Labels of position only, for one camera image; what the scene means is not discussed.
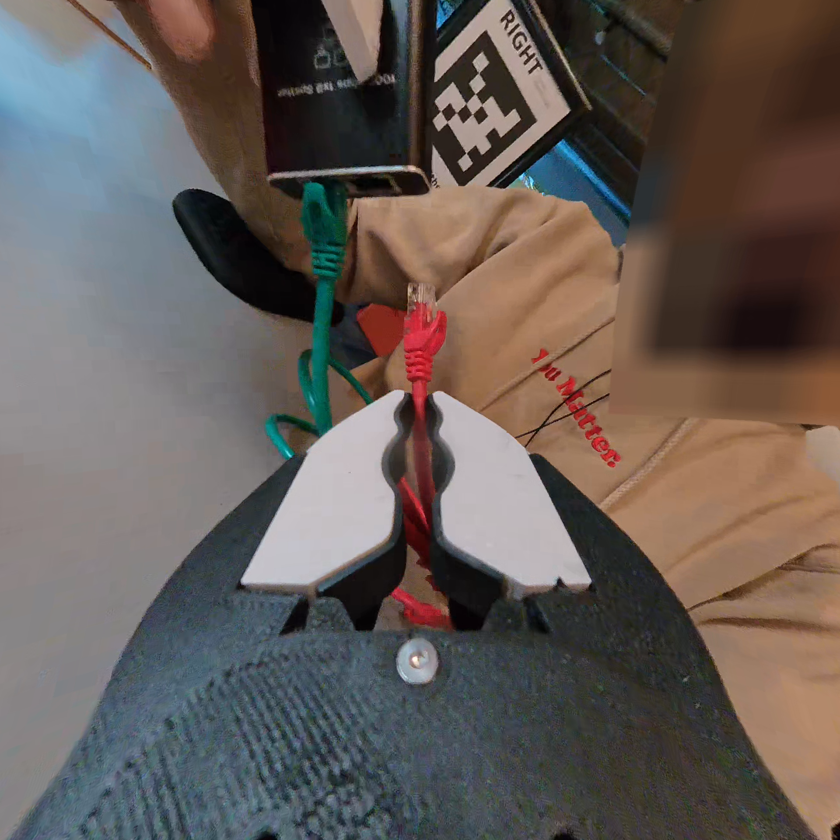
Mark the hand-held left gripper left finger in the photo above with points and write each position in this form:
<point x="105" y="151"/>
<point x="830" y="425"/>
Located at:
<point x="328" y="499"/>

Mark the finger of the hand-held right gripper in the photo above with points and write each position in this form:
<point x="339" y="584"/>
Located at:
<point x="354" y="33"/>

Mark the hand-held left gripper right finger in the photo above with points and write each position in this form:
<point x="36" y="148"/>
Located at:
<point x="505" y="505"/>

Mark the black ethernet splitter box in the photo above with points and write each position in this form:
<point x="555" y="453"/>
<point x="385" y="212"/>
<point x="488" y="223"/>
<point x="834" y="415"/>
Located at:
<point x="328" y="124"/>

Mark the person's right forearm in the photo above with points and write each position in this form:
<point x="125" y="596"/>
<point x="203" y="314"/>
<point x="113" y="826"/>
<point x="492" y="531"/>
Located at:
<point x="223" y="131"/>

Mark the person's right hand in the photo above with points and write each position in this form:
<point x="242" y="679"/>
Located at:
<point x="180" y="26"/>

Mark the red plastic crate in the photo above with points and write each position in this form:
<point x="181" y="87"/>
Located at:
<point x="380" y="328"/>

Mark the person's beige hoodie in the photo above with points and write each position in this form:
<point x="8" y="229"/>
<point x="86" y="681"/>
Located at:
<point x="525" y="275"/>

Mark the black chair armrest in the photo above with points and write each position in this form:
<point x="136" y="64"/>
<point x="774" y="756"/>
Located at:
<point x="243" y="262"/>

